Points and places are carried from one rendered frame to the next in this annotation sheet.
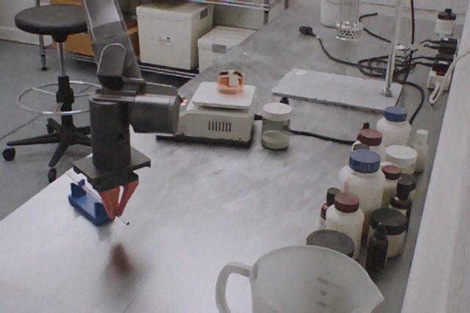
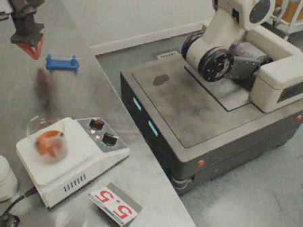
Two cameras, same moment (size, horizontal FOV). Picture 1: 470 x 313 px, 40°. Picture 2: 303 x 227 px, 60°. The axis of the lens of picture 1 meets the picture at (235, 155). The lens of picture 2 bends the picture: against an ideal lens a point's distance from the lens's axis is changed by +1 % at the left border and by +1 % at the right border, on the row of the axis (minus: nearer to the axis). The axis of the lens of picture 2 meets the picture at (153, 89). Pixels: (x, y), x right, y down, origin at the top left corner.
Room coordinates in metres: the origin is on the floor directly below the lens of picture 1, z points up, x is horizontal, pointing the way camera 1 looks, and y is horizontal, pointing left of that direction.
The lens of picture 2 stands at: (1.60, -0.08, 1.28)
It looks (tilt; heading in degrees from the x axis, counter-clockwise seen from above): 42 degrees down; 131
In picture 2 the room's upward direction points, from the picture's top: 3 degrees clockwise
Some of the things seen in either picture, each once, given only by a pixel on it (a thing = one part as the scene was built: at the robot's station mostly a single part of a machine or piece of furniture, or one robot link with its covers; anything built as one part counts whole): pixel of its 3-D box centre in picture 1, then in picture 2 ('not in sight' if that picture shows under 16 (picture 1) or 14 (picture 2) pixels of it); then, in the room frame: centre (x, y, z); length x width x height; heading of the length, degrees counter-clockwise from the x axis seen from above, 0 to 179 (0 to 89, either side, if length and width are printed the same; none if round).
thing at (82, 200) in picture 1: (89, 199); (61, 61); (0.92, 0.24, 0.77); 0.10 x 0.03 x 0.04; 42
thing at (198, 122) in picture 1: (211, 113); (72, 153); (1.26, 0.05, 0.79); 0.22 x 0.13 x 0.08; 83
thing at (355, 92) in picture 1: (338, 89); not in sight; (1.53, -0.25, 0.76); 0.30 x 0.20 x 0.01; 70
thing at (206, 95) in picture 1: (224, 95); (56, 148); (1.25, 0.03, 0.83); 0.12 x 0.12 x 0.01; 83
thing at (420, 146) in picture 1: (418, 150); not in sight; (1.11, -0.35, 0.79); 0.03 x 0.03 x 0.08
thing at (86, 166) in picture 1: (111, 149); (25, 25); (0.86, 0.19, 0.89); 0.10 x 0.07 x 0.07; 132
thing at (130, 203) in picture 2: not in sight; (115, 201); (1.40, 0.05, 0.77); 0.09 x 0.06 x 0.04; 6
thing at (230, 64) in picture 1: (229, 73); (51, 141); (1.27, 0.02, 0.88); 0.07 x 0.06 x 0.08; 55
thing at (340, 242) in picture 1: (327, 264); not in sight; (0.74, -0.13, 0.79); 0.07 x 0.07 x 0.07
